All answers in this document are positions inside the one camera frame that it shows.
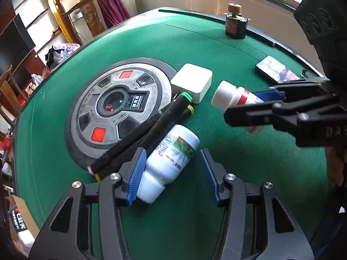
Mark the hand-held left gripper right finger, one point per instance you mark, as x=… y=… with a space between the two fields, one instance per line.
x=208 y=176

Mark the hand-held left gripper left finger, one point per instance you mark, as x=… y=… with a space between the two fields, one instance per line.
x=137 y=173

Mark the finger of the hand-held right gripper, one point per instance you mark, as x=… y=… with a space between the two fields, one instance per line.
x=249 y=115
x=273 y=95

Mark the white bottle red label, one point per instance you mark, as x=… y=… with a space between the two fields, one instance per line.
x=225 y=94

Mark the white bottle green label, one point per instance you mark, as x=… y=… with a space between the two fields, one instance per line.
x=173 y=151

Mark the brown cardboard box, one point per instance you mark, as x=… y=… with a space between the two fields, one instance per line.
x=24 y=222

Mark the black snack packet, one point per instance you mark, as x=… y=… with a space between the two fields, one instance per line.
x=18 y=220

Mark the person's right hand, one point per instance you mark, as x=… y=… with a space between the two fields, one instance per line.
x=337 y=168

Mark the smartphone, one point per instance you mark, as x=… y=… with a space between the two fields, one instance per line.
x=276 y=69

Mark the black tube yellow band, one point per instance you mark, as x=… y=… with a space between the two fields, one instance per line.
x=160 y=131

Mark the black tube green cap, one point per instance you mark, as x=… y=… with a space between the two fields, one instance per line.
x=160 y=115

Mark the white square box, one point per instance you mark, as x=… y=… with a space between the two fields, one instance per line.
x=191 y=80

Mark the round mahjong table control panel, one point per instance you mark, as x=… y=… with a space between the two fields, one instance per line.
x=116 y=105

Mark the black canister with tan cap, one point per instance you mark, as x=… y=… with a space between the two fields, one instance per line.
x=235 y=25

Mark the red bag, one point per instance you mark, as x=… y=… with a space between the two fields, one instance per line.
x=5 y=144

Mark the white plastic bag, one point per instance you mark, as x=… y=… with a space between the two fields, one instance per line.
x=37 y=80

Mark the pile of clothes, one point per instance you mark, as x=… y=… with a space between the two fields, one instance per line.
x=61 y=55

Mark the tall wooden chair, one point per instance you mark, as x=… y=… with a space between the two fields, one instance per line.
x=10 y=92

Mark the carved wooden armchair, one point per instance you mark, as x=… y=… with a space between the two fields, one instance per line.
x=86 y=19

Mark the maroon cloth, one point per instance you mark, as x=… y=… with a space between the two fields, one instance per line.
x=112 y=6

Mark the black flat television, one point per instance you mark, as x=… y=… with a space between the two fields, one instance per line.
x=13 y=43

